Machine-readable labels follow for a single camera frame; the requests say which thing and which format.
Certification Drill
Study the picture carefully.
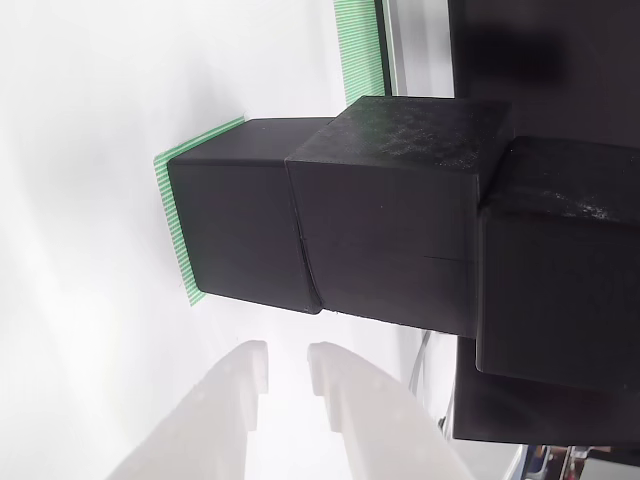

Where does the black monitor screen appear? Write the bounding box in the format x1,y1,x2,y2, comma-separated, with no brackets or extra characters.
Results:
447,0,640,449

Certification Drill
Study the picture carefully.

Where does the white cable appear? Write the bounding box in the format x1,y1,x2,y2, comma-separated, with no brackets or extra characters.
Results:
407,329,437,401

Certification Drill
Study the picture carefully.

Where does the green striped tape strip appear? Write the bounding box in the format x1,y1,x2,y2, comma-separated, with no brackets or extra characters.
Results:
332,0,394,106

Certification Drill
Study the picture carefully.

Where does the black cube block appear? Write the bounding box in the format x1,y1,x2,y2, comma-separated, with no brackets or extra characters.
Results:
474,134,640,394
166,117,337,316
283,94,515,341

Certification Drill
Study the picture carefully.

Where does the green striped square marker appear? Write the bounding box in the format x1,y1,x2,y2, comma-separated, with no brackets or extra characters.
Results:
152,115,246,307

